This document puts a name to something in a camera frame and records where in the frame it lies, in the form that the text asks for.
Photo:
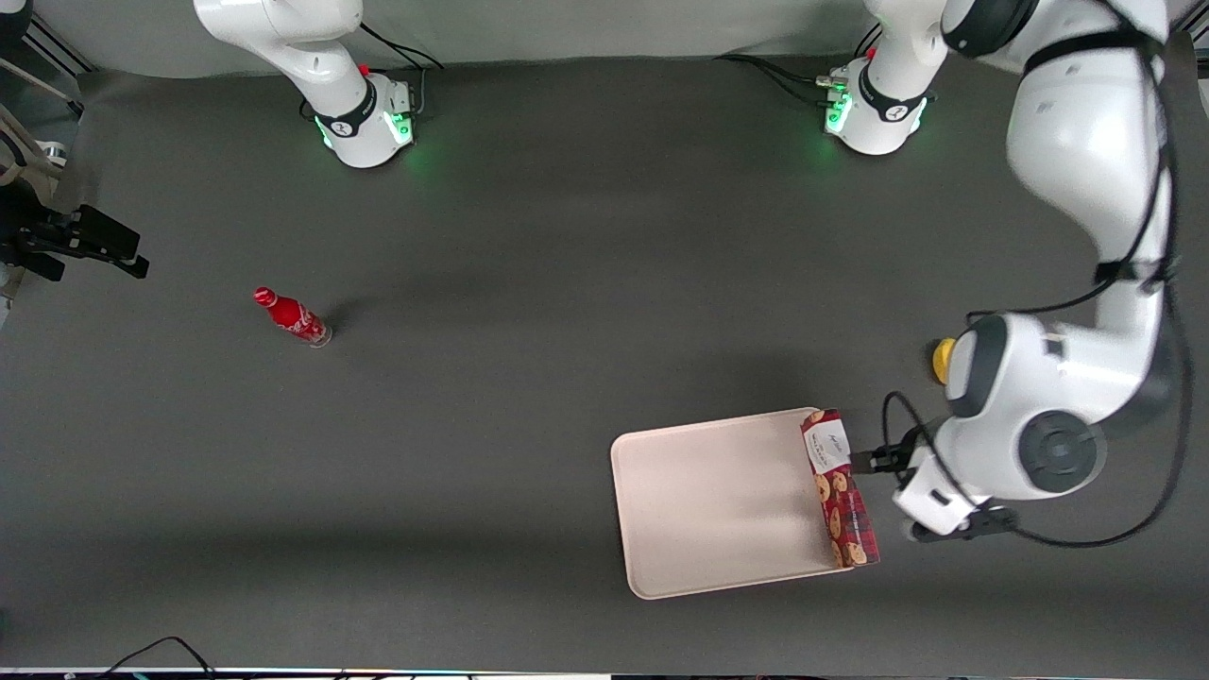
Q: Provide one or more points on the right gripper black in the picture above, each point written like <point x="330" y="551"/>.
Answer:
<point x="49" y="238"/>

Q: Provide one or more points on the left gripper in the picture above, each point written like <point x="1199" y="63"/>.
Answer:
<point x="895" y="459"/>

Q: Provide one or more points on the red cookie box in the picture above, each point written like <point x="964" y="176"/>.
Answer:
<point x="841" y="491"/>

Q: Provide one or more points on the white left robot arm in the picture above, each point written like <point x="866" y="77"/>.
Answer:
<point x="1086" y="151"/>

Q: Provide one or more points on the beige plastic tray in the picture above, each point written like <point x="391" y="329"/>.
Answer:
<point x="718" y="501"/>

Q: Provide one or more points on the yellow round object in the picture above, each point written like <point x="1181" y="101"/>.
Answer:
<point x="944" y="361"/>

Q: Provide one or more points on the red cola bottle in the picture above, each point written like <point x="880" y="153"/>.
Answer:
<point x="293" y="316"/>

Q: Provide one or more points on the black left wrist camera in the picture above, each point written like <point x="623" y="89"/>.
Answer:
<point x="973" y="524"/>

